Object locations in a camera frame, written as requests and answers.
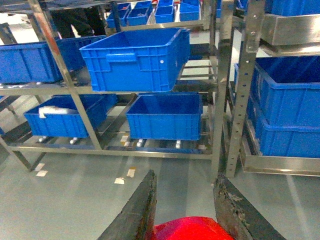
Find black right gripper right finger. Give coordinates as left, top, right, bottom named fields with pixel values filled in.
left=213, top=174, right=284, bottom=240

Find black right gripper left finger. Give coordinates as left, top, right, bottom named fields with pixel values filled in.
left=98, top=170, right=157, bottom=240

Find red toy block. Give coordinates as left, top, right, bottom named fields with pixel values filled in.
left=151, top=216, right=233, bottom=240

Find large blue shelf crate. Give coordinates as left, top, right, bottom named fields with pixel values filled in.
left=79, top=27, right=191, bottom=92

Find steel shelf rack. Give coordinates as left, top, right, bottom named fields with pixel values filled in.
left=224, top=0, right=320, bottom=178
left=0, top=0, right=223, bottom=176

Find blue crate left shelf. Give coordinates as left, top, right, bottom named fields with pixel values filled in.
left=0, top=35, right=105, bottom=84

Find blue crate right lower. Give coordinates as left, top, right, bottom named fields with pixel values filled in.
left=247, top=97, right=320, bottom=158

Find blue crate lower middle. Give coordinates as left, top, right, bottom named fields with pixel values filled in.
left=126, top=92, right=203, bottom=141

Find blue crate right upper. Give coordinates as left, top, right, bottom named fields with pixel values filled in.
left=250, top=55, right=320, bottom=127

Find blue crate lower left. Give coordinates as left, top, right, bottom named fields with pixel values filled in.
left=24, top=94, right=118, bottom=138

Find small blue bin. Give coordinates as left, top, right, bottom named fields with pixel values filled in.
left=106, top=2, right=132, bottom=28
left=127, top=0, right=153, bottom=26
left=179, top=0, right=200, bottom=22
left=155, top=0, right=175, bottom=24

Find person legs dark trousers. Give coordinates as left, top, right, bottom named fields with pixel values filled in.
left=50, top=7, right=106, bottom=39

